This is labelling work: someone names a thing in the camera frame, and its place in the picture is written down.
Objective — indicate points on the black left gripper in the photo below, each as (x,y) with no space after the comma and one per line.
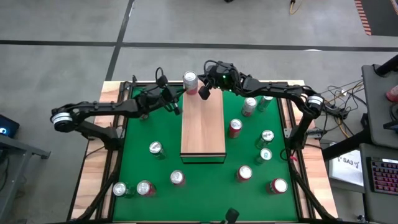
(166,95)

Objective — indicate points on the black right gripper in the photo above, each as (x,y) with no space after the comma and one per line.
(224,77)

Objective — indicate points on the silver red soda can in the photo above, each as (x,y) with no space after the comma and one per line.
(249,104)

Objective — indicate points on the slim blue silver can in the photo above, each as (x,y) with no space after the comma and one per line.
(263,104)
(265,154)

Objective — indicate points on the red Fanta can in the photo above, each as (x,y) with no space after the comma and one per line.
(235,126)
(245,172)

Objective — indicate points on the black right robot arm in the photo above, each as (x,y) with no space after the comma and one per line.
(280,90)

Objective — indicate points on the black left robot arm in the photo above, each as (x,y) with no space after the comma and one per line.
(102,107)

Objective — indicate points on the red Coke can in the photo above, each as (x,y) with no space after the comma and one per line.
(177,177)

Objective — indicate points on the red Coca-Cola can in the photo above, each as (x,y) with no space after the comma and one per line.
(144,188)

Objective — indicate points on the green Sprite can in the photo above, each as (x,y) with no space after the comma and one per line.
(120,188)

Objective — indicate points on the grey power adapter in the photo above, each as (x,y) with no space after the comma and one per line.
(314,133)

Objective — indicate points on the black rounded object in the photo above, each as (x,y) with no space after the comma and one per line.
(231,215)

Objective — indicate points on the black desk leg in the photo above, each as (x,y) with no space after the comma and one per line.
(342,146)

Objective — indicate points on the grey metal stand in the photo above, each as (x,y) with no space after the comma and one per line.
(25,146)

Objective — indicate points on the white SA3 sign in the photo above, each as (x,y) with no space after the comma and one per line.
(348,171)

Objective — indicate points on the black device blue light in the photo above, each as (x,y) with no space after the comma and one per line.
(9,126)

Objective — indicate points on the grey desk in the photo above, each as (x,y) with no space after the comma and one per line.
(376,102)

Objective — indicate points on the black pole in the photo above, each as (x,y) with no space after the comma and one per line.
(388,66)

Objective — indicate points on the red pink desk object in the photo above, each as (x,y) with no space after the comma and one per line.
(393,93)

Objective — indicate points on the black floor mat orange stripes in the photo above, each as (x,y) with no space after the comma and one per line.
(382,15)

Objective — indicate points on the black desk gadget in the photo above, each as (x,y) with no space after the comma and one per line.
(391,125)

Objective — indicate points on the computer keyboard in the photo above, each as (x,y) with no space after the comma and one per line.
(365,202)

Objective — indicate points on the backlit black keyboard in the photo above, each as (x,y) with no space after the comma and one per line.
(385,177)

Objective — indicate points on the wooden shelf black metal frame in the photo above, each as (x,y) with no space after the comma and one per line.
(202,137)

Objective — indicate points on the black frame bracket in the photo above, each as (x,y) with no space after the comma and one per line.
(134,79)

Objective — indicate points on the black metal rig frame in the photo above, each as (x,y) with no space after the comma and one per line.
(125,86)

